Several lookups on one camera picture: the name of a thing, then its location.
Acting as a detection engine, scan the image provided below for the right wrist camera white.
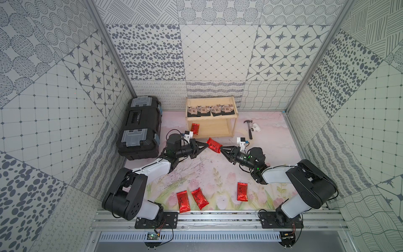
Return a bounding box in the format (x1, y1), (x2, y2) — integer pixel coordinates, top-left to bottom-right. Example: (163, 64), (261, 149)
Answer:
(237, 137), (249, 151)

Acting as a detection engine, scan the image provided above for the white pipe fitting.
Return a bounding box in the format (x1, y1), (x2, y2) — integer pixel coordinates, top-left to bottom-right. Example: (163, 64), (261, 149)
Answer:
(251, 123), (261, 132)

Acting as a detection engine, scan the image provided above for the left green circuit board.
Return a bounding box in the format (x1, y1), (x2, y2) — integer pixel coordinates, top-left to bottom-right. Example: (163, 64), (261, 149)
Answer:
(147, 232), (160, 240)

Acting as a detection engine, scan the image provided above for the right black circuit board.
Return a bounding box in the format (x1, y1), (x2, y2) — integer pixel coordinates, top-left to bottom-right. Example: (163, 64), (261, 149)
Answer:
(279, 232), (296, 248)

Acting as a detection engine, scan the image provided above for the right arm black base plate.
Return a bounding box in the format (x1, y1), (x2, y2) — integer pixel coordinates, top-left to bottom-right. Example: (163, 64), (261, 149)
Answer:
(257, 210), (304, 230)

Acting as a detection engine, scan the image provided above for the aluminium mounting rail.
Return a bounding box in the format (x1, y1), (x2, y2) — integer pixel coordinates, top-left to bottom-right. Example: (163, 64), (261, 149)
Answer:
(89, 210), (348, 232)

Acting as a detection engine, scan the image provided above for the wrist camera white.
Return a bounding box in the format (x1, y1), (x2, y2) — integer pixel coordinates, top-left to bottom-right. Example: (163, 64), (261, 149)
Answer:
(183, 131), (193, 142)
(237, 137), (249, 151)

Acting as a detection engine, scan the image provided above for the light wooden shelf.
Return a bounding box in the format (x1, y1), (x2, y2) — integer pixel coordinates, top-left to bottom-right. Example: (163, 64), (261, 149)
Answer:
(185, 96), (239, 139)

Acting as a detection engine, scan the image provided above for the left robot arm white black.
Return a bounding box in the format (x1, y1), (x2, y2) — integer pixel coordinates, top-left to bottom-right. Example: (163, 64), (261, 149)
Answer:
(102, 133), (208, 222)

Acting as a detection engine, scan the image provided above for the black plastic toolbox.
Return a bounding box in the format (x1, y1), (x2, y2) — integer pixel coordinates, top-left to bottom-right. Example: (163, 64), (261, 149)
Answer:
(116, 96), (162, 161)

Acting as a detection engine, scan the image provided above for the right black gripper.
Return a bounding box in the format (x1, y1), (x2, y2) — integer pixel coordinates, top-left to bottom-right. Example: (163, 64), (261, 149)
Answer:
(220, 145), (257, 171)

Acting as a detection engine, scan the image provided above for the black tea bag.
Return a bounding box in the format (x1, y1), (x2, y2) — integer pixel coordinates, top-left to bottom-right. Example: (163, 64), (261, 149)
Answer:
(211, 105), (223, 117)
(187, 107), (200, 118)
(221, 105), (235, 116)
(197, 106), (211, 117)

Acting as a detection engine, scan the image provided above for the red tea bag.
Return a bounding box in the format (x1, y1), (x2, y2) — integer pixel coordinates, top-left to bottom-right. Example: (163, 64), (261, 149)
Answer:
(237, 182), (248, 202)
(191, 123), (200, 135)
(177, 191), (191, 213)
(207, 138), (222, 154)
(192, 188), (209, 210)

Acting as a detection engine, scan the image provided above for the black handled hammer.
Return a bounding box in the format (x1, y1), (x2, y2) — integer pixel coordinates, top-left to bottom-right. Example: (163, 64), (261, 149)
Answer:
(244, 120), (253, 140)

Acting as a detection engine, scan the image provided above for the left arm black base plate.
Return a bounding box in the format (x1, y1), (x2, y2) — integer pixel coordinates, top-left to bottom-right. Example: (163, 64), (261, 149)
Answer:
(135, 212), (179, 230)

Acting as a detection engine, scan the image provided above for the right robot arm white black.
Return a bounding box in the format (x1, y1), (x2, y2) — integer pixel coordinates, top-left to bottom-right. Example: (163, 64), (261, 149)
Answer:
(220, 146), (339, 222)

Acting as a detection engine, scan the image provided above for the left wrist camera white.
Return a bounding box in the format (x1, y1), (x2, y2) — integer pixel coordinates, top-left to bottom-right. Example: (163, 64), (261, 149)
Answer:
(183, 131), (193, 142)

